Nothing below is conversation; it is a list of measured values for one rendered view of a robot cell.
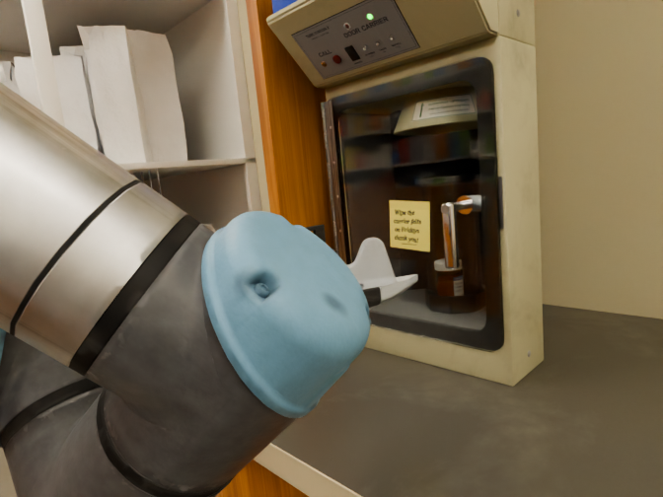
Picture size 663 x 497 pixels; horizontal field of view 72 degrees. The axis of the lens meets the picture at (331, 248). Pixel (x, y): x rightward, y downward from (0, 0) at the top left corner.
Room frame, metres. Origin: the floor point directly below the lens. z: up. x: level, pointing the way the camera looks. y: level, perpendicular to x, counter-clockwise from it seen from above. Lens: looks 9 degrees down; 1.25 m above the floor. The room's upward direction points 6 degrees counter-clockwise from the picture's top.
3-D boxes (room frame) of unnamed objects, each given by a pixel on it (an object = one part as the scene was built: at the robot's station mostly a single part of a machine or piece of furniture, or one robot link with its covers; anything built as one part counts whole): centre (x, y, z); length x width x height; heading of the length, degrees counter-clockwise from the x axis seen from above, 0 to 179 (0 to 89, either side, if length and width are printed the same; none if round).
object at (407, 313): (0.71, -0.12, 1.19); 0.30 x 0.01 x 0.40; 43
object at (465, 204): (0.61, -0.17, 1.17); 0.05 x 0.03 x 0.10; 133
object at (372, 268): (0.41, -0.04, 1.17); 0.09 x 0.03 x 0.06; 103
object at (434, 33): (0.67, -0.08, 1.46); 0.32 x 0.11 x 0.10; 43
